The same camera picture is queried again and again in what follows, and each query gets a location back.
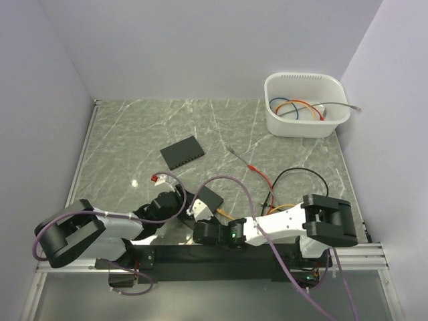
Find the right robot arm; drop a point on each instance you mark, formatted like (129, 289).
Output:
(318, 223)

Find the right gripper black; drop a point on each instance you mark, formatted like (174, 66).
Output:
(210, 221)

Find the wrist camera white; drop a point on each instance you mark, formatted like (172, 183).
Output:
(162, 181)
(199, 211)

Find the black base beam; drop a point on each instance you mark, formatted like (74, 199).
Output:
(178, 263)

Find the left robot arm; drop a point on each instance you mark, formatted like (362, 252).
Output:
(81, 230)

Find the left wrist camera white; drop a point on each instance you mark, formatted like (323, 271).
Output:
(162, 181)

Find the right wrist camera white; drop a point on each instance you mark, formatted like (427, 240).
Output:
(199, 211)

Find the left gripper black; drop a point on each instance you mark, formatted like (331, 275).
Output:
(189, 199)

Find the white plastic bin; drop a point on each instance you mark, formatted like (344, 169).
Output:
(304, 105)

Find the black network switch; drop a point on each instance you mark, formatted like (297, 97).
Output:
(182, 152)
(209, 197)

